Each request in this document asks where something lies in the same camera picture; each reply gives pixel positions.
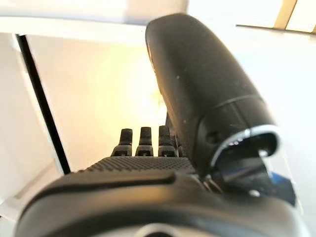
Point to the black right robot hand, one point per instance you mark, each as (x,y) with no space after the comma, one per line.
(197,74)

